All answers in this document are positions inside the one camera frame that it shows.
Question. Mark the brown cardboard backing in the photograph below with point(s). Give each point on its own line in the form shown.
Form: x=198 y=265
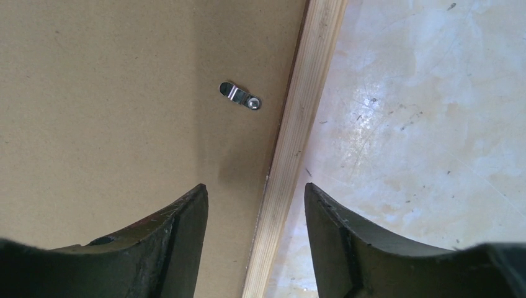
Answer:
x=111 y=110

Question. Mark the wooden picture frame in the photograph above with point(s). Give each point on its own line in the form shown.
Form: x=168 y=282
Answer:
x=321 y=25

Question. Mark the metal retaining clip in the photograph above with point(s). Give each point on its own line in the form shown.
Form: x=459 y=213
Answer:
x=240 y=96

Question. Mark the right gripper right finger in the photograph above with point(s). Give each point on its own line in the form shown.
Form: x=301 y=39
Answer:
x=354 y=257

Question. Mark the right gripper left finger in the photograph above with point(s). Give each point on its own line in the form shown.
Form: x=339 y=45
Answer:
x=157 y=256

